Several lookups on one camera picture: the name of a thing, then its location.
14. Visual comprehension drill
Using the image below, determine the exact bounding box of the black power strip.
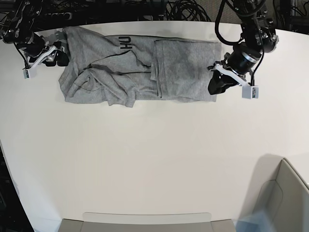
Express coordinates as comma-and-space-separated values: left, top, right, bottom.
44, 12, 73, 21

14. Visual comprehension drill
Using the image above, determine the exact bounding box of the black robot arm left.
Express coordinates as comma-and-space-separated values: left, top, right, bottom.
107, 0, 279, 100

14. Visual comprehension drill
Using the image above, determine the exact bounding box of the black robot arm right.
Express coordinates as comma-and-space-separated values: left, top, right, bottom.
0, 0, 69, 69

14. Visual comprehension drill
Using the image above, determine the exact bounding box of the black cable bundle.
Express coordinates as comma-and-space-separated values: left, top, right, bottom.
166, 0, 212, 22

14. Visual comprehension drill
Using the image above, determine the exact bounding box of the grey T-shirt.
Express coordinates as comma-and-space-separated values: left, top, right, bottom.
59, 27, 221, 107

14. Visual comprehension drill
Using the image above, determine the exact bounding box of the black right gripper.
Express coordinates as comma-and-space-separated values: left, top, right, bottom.
19, 33, 69, 66

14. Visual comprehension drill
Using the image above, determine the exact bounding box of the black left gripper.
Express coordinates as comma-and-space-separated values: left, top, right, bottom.
208, 42, 262, 95

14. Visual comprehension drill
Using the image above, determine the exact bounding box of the white camera bracket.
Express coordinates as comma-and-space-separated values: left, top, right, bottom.
208, 53, 259, 99
23, 46, 64, 79

